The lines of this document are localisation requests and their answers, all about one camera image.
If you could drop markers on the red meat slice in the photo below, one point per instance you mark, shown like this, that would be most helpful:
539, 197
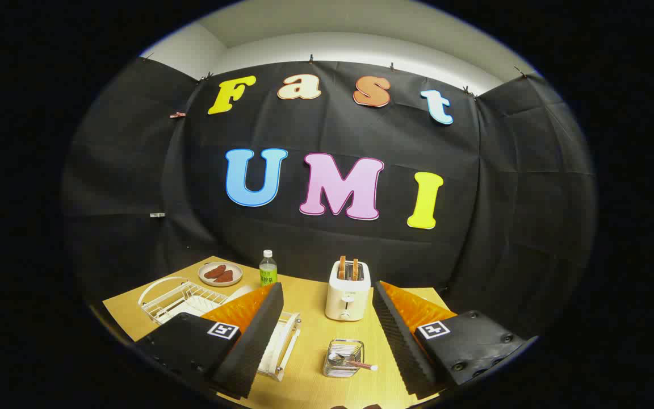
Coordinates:
226, 276
213, 271

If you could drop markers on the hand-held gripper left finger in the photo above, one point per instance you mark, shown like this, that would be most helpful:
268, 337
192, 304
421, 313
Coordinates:
250, 346

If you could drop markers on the white toaster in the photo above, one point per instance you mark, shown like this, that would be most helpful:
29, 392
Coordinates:
347, 298

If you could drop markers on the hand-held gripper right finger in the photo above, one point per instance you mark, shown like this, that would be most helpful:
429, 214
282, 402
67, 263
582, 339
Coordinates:
403, 346

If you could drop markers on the toast slice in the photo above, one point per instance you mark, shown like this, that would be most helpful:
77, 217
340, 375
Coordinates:
342, 267
355, 269

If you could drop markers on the small beige saucer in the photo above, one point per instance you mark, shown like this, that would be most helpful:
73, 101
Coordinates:
236, 279

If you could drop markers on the green label drink bottle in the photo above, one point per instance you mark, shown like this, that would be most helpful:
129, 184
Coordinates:
268, 272

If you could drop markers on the pink cloth clip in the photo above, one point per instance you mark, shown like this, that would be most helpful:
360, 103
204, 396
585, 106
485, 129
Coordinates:
177, 115

